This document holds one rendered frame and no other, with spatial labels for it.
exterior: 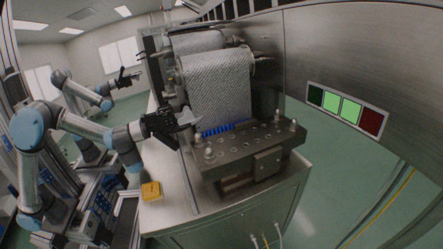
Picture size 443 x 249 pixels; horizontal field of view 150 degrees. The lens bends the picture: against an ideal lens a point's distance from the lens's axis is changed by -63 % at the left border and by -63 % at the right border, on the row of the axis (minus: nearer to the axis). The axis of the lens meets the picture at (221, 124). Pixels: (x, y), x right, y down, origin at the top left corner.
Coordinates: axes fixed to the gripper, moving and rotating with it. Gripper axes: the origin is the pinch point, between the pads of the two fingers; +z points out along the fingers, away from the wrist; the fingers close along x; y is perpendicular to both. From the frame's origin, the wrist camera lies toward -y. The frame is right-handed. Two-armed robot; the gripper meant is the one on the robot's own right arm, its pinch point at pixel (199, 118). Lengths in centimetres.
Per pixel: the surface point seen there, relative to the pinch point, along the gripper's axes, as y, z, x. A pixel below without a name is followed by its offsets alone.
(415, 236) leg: -24, 47, -75
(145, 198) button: -17.1, -27.4, -13.5
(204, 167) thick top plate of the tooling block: -6.0, -4.4, -18.6
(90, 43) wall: 127, -253, 556
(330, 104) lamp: 9.0, 29.9, -29.8
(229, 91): 7.4, 12.7, -0.2
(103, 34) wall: 142, -195, 556
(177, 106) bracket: 4.2, -6.4, 7.0
